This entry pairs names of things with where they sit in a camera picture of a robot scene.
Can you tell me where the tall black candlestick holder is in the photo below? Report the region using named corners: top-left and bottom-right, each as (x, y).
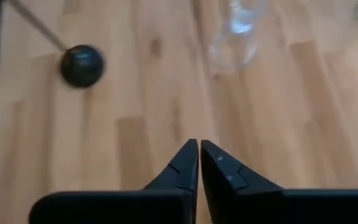
top-left (8, 0), bottom-right (105, 89)

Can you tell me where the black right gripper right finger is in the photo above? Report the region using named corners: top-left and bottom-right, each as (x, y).
top-left (200, 139), bottom-right (358, 224)

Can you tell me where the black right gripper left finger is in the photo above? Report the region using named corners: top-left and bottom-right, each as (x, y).
top-left (28, 138), bottom-right (200, 224)

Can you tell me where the clear ribbed glass candle holder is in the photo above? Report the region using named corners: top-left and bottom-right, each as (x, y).
top-left (208, 0), bottom-right (269, 71)

